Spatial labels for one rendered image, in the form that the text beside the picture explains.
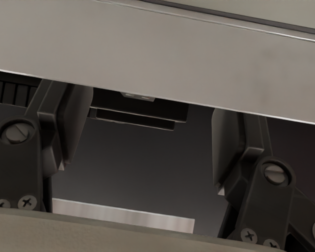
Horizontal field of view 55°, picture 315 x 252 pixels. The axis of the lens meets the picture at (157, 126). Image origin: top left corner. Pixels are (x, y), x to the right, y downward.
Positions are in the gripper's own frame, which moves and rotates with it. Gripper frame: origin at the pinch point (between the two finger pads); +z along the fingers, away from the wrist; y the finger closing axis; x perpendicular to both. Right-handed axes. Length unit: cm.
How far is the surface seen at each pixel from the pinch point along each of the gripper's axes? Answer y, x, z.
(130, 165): -2, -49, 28
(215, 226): 20, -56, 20
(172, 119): 3.0, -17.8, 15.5
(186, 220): 3.0, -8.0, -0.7
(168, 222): 2.0, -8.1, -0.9
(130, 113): -1.9, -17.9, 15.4
